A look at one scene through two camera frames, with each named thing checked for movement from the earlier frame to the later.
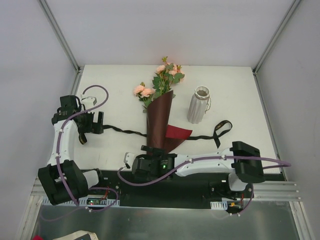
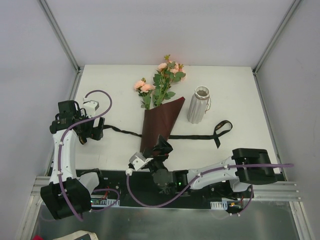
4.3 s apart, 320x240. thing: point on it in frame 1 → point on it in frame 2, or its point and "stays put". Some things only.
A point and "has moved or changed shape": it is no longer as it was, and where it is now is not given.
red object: [37, 237] stays put
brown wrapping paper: [159, 135] has moved or changed shape
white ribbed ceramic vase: [198, 104] stays put
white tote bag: [77, 234] stays put
